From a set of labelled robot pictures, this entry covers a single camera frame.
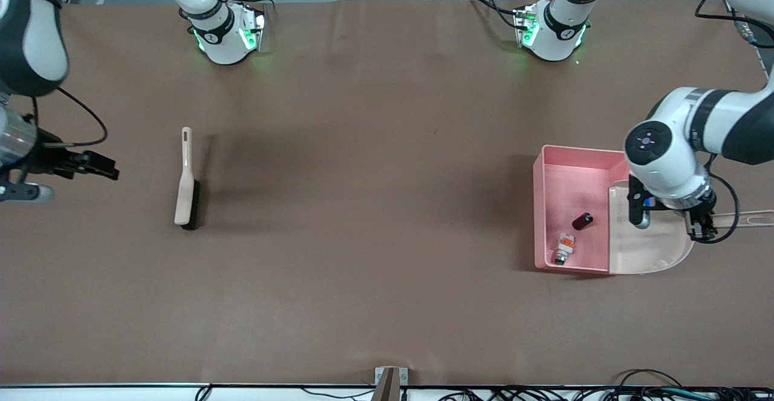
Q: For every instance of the silver base connector bracket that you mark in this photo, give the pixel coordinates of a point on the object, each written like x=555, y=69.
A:
x=254, y=29
x=526, y=26

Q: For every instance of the beige brush black bristles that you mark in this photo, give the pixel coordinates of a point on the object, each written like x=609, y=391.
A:
x=183, y=198

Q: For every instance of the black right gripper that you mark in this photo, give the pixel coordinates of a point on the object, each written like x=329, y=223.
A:
x=49, y=160

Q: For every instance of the white orange electronic component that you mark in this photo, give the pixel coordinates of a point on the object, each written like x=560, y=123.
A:
x=566, y=245

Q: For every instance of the beige plastic dustpan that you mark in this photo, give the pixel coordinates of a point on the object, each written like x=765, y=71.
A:
x=647, y=253

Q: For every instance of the small metal edge bracket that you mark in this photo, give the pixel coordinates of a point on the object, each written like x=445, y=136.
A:
x=404, y=377

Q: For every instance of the brown table cover mat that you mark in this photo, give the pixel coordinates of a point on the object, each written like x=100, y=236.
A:
x=387, y=304

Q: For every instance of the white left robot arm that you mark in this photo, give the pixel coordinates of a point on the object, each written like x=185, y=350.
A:
x=665, y=165

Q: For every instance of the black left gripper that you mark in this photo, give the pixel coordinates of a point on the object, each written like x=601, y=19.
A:
x=699, y=221

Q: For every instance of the pink plastic bin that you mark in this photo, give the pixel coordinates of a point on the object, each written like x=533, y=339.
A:
x=568, y=177

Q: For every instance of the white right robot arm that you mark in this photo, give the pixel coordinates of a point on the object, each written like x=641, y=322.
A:
x=221, y=38

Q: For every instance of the dark cylindrical capacitor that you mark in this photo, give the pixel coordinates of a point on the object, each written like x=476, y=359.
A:
x=583, y=221

